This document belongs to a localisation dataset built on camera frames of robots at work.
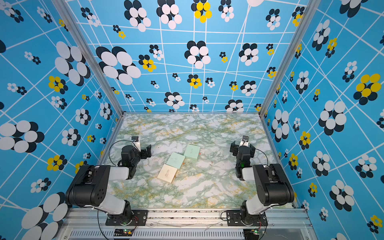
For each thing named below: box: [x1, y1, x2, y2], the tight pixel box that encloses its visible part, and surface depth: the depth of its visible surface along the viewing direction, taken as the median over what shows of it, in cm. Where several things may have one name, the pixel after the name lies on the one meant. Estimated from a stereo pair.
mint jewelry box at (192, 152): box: [183, 144, 201, 161], surface depth 96 cm
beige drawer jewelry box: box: [157, 164, 178, 184], surface depth 87 cm
